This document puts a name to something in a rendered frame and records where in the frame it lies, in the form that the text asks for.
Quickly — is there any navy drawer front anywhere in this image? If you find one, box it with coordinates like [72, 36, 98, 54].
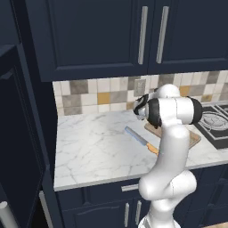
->
[56, 177, 144, 208]

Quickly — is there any knife with orange handle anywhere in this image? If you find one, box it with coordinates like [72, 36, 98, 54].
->
[124, 126, 160, 156]

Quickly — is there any wooden cutting board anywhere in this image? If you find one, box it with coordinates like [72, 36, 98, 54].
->
[143, 121, 202, 151]

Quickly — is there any black hob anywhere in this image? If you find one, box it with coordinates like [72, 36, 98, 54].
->
[192, 103, 228, 151]

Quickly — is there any grey wall socket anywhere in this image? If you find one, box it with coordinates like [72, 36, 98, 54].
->
[134, 78, 147, 97]

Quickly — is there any wide navy wall cupboard door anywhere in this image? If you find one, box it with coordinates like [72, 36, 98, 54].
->
[24, 0, 150, 82]

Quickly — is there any narrow navy wall cupboard door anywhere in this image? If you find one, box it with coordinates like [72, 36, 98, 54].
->
[147, 0, 228, 76]

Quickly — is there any short silver drawer handle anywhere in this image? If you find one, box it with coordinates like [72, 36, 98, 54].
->
[120, 183, 140, 192]

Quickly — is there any navy cupboard front under hob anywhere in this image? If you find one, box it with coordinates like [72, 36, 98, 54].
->
[173, 164, 228, 228]

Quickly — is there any thick silver fridge handle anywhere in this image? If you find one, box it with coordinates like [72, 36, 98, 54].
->
[0, 200, 20, 228]

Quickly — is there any long silver cupboard handle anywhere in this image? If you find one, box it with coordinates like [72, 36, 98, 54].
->
[156, 5, 170, 65]
[137, 5, 149, 66]

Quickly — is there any thin silver fridge handle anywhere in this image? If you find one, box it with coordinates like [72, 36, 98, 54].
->
[38, 190, 54, 228]

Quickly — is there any dark navy fridge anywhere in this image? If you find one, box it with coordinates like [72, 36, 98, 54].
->
[0, 44, 46, 228]

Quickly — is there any small silver cupboard handle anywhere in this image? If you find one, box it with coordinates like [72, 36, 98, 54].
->
[123, 202, 131, 228]
[134, 200, 143, 226]

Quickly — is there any navy base cupboard door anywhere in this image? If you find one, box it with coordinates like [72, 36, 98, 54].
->
[131, 197, 154, 228]
[61, 199, 134, 228]

